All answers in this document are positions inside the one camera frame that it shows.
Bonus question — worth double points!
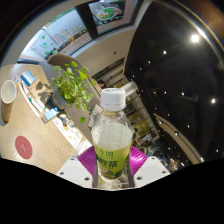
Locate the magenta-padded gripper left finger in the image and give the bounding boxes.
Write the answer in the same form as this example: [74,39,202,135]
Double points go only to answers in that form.
[55,145,100,189]

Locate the printed white leaflet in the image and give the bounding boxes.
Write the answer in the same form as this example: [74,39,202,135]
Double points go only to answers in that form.
[53,114,84,149]

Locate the small blue and white box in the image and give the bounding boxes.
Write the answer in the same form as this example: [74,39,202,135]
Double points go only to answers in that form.
[41,107,60,124]

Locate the green potted plant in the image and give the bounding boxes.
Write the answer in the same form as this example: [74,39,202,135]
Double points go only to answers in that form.
[50,60,98,124]

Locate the dark-framed decorated window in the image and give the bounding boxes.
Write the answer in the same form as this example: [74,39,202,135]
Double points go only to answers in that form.
[19,0,148,63]

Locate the blue and white flat box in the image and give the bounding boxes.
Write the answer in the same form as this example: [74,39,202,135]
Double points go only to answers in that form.
[20,69,36,87]

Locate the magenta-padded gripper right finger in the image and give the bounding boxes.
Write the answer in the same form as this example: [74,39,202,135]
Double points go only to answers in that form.
[126,145,172,189]

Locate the white round pillar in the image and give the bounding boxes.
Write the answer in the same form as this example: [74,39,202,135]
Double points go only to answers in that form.
[121,80,139,98]

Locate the flat round red coaster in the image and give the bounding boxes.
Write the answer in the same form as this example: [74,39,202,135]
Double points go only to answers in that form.
[14,135,34,160]

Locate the group of ceiling lights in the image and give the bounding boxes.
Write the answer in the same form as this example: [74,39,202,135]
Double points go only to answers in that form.
[143,31,221,168]

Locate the green-labelled clear drink bottle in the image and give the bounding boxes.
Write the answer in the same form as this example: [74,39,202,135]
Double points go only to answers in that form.
[90,87,135,191]

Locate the brown paper cup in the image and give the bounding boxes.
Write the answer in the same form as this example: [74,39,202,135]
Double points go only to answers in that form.
[0,79,18,124]

